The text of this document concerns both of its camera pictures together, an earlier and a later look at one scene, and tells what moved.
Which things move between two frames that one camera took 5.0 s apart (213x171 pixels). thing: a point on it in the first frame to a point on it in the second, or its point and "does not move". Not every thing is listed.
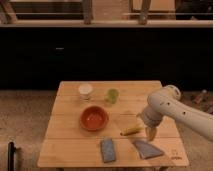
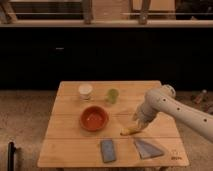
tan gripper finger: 148,132 to 136,126
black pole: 11,156 does not move
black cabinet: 41,57 does not move
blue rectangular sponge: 108,150 does not move
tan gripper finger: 153,133 to 144,126
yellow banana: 129,130 does not move
